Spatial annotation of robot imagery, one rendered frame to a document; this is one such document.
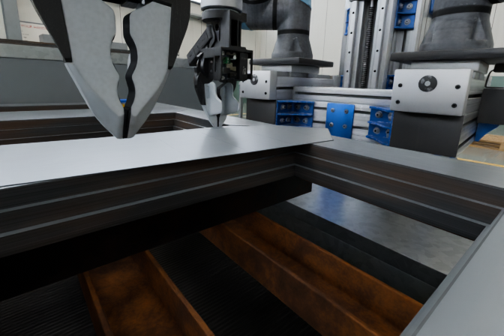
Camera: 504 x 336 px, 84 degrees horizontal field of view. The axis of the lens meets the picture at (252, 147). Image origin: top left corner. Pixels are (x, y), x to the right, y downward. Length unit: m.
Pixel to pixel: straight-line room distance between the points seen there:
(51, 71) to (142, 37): 1.00
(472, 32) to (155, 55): 0.73
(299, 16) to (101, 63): 0.90
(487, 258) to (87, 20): 0.26
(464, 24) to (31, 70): 1.23
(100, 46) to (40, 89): 1.00
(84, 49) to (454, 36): 0.75
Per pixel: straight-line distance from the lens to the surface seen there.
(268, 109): 0.94
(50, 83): 1.20
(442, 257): 0.60
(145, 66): 0.20
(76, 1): 0.20
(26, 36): 9.48
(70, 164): 0.35
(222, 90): 0.57
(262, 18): 1.06
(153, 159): 0.34
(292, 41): 1.03
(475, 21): 0.85
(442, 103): 0.69
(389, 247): 0.58
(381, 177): 0.38
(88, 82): 0.19
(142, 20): 0.21
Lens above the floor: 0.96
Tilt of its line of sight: 13 degrees down
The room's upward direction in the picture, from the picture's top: 2 degrees clockwise
